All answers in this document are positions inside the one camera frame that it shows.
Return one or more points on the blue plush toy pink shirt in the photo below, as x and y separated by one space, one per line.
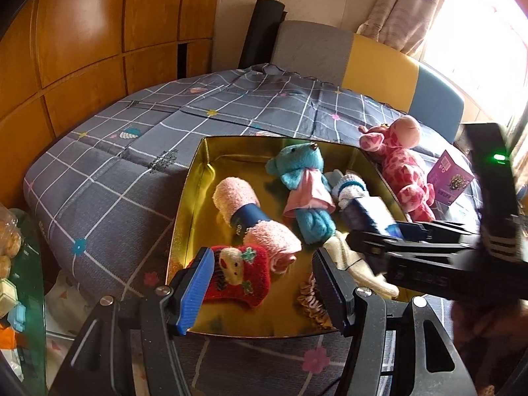
297 165

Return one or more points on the green glass table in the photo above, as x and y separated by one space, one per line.
31 264

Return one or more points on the white soft cloth roll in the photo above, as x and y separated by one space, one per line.
363 274

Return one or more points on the red knitted sock ornament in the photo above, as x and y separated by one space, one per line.
247 280

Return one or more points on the plastic box of pastries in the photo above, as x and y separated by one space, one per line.
10 239

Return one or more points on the grey checked bedsheet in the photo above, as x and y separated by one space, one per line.
123 173

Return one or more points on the gold tin box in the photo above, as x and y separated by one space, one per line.
198 222

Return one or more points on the black rolled mat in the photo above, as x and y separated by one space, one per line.
260 29

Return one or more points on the grey yellow blue headboard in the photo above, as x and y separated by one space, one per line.
371 57

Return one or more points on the pink patterned curtain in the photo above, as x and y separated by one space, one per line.
400 4

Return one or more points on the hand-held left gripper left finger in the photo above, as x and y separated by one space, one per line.
194 293

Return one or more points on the blue white tissue pack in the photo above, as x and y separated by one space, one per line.
371 214

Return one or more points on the white patterned cloth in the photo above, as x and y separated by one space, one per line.
66 301

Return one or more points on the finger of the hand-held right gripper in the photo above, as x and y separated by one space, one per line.
420 264
437 231

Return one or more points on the purple cardboard box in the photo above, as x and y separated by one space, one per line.
449 177

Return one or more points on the wooden wardrobe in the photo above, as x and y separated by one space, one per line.
82 29

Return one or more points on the pink towel roll navy band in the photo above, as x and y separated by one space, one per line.
268 235

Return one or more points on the pink spotted giraffe plush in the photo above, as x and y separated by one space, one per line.
404 165

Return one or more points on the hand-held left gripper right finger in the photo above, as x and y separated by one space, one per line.
330 288

